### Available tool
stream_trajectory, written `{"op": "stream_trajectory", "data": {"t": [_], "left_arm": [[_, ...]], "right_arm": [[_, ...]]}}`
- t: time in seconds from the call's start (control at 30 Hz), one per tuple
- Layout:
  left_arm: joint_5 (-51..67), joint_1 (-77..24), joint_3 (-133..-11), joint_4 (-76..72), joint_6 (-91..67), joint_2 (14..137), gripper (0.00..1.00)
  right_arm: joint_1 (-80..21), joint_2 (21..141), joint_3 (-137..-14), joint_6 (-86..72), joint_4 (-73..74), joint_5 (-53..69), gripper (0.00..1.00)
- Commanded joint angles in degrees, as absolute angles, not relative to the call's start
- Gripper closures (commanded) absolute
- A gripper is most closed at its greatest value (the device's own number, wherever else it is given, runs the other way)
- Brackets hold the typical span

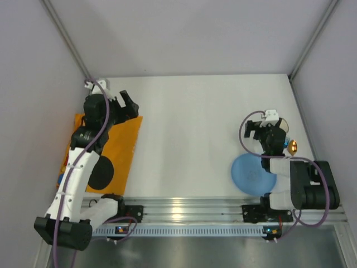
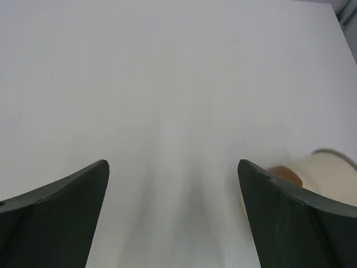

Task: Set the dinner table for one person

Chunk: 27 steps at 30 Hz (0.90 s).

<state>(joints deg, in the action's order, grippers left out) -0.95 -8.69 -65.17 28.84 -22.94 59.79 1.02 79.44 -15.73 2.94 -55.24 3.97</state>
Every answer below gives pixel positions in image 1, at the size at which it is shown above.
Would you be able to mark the left aluminium frame post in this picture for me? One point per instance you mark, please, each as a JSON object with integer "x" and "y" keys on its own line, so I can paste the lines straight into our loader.
{"x": 60, "y": 27}

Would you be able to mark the paper cup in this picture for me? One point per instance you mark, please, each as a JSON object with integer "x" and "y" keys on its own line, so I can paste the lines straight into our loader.
{"x": 284, "y": 125}

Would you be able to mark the blue plastic plate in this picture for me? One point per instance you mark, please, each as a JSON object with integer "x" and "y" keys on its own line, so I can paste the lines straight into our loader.
{"x": 249, "y": 177}

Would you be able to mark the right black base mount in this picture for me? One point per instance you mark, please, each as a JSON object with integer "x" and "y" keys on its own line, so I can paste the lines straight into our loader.
{"x": 257, "y": 213}

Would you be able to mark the blue metallic fork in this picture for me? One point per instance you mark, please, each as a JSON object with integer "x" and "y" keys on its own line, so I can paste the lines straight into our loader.
{"x": 286, "y": 142}

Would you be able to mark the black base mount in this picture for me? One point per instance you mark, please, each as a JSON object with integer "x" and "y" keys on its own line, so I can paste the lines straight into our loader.
{"x": 135, "y": 211}
{"x": 257, "y": 213}

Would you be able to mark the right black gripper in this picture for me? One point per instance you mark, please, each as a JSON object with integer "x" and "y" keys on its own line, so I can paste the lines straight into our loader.
{"x": 257, "y": 129}

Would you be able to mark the aluminium frame post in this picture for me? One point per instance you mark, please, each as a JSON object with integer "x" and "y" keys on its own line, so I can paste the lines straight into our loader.
{"x": 60, "y": 27}
{"x": 317, "y": 31}

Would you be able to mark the orange cartoon mouse placemat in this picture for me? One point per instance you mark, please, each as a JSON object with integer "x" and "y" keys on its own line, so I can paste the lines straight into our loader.
{"x": 111, "y": 172}

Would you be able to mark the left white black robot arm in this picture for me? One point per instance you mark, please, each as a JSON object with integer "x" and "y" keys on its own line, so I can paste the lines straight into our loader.
{"x": 64, "y": 224}

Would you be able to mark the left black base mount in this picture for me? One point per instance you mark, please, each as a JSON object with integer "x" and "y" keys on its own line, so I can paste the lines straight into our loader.
{"x": 135, "y": 211}

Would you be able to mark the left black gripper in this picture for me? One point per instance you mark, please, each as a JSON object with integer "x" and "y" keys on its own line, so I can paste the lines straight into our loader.
{"x": 119, "y": 106}

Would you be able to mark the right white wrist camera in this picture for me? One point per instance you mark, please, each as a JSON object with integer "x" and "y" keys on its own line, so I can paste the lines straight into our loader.
{"x": 269, "y": 117}

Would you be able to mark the gold spoon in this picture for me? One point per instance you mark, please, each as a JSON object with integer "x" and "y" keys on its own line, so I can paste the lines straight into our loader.
{"x": 292, "y": 147}

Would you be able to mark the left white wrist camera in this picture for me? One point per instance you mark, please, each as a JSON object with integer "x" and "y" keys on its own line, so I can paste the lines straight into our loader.
{"x": 98, "y": 87}

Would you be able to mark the slotted cable duct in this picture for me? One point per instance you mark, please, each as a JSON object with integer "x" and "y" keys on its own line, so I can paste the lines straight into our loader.
{"x": 188, "y": 231}

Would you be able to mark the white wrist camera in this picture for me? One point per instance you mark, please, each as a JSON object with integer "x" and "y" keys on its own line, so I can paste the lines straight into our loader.
{"x": 269, "y": 117}
{"x": 98, "y": 87}

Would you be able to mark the aluminium rail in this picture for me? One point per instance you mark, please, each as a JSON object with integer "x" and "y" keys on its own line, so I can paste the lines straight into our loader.
{"x": 192, "y": 210}

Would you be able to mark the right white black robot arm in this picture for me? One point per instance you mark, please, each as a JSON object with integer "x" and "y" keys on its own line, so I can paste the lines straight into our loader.
{"x": 312, "y": 184}

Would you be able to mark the right aluminium frame post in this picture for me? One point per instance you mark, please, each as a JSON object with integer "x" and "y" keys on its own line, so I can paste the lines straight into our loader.
{"x": 317, "y": 31}

